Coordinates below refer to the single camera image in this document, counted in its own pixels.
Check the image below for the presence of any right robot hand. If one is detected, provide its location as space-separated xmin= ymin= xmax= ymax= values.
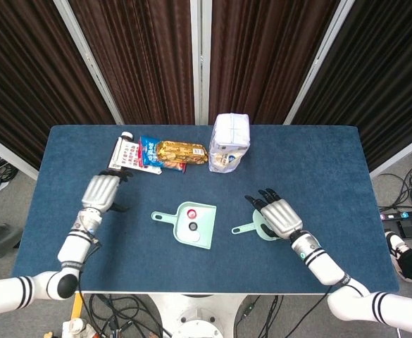
xmin=244 ymin=187 xmax=304 ymax=240

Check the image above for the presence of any blue felt table mat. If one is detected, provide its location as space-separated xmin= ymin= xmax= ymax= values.
xmin=11 ymin=125 xmax=400 ymax=294

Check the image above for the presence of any white frame post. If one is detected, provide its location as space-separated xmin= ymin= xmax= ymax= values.
xmin=53 ymin=0 xmax=125 ymax=125
xmin=190 ymin=0 xmax=213 ymax=125
xmin=284 ymin=0 xmax=355 ymax=125

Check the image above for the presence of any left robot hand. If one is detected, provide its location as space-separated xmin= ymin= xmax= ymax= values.
xmin=81 ymin=168 xmax=136 ymax=213

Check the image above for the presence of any dark brown curtain panel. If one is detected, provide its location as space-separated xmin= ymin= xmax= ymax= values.
xmin=208 ymin=0 xmax=341 ymax=125
xmin=292 ymin=0 xmax=412 ymax=170
xmin=67 ymin=0 xmax=196 ymax=125
xmin=0 ymin=0 xmax=117 ymax=170

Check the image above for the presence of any white sneaker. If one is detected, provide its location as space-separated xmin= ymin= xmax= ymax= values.
xmin=385 ymin=230 xmax=411 ymax=263

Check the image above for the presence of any gold biscuit pack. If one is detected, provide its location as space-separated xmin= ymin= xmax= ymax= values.
xmin=156 ymin=140 xmax=209 ymax=166

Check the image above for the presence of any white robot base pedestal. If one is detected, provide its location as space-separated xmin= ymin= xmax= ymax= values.
xmin=149 ymin=294 xmax=249 ymax=338

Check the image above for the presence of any white paper bag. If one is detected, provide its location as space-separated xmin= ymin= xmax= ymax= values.
xmin=208 ymin=113 xmax=251 ymax=173

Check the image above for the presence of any light green dustpan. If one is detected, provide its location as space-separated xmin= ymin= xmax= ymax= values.
xmin=151 ymin=201 xmax=218 ymax=251

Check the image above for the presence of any blue snack bag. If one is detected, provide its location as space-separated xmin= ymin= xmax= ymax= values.
xmin=137 ymin=136 xmax=189 ymax=174

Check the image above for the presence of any white frame rail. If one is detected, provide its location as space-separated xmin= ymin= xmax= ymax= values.
xmin=369 ymin=129 xmax=412 ymax=179
xmin=0 ymin=128 xmax=39 ymax=181

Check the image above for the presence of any light green hand brush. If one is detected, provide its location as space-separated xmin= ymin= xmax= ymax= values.
xmin=231 ymin=207 xmax=284 ymax=243

